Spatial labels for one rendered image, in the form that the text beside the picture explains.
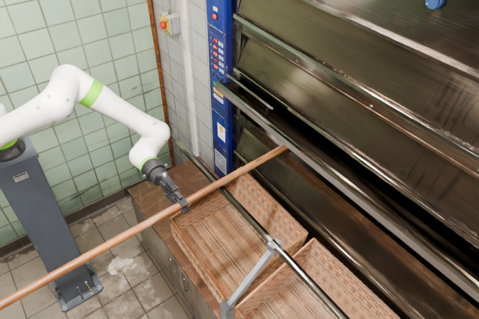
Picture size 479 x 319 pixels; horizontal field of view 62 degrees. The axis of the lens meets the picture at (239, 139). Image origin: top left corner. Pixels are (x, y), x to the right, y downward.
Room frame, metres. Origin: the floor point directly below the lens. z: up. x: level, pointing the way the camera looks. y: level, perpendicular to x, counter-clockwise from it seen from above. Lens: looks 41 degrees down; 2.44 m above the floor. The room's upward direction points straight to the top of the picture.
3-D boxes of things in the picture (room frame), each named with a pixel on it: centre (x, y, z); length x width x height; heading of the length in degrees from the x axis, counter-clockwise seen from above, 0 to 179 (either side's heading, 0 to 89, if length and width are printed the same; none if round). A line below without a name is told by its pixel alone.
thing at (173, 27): (2.10, 0.39, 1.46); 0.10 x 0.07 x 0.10; 37
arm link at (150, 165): (1.22, 0.37, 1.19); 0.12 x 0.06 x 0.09; 128
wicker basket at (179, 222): (1.23, 0.02, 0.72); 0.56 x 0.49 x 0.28; 36
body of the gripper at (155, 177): (1.16, 0.32, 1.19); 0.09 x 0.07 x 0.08; 38
